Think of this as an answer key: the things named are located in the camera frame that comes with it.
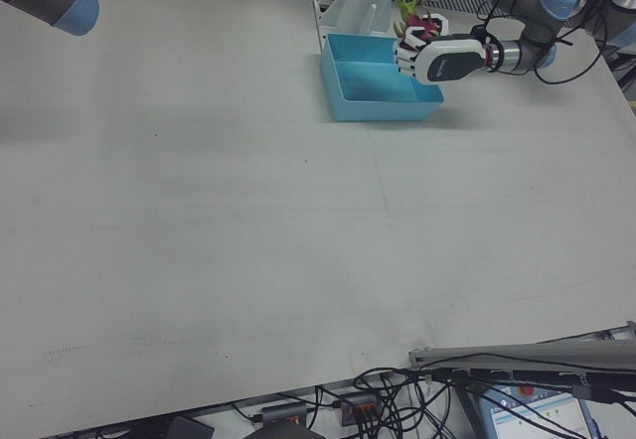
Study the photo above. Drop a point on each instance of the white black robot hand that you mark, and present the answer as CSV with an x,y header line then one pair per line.
x,y
447,61

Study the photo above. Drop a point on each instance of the red dragon fruit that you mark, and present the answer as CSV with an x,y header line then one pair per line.
x,y
416,23

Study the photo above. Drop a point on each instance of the white stand base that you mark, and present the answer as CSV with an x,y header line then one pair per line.
x,y
355,12

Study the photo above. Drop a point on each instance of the light blue plastic bin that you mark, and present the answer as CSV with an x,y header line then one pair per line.
x,y
348,110

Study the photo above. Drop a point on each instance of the hub with orange ports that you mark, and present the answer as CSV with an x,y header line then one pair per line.
x,y
359,405

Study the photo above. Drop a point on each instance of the robot teach pendant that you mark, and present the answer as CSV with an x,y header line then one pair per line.
x,y
531,411

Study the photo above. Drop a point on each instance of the grey usb hub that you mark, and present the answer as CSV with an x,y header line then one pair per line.
x,y
285,413

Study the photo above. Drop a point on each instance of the black box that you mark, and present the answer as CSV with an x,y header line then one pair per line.
x,y
191,429

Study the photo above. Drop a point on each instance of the aluminium frame rail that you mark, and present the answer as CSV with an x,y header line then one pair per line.
x,y
497,354

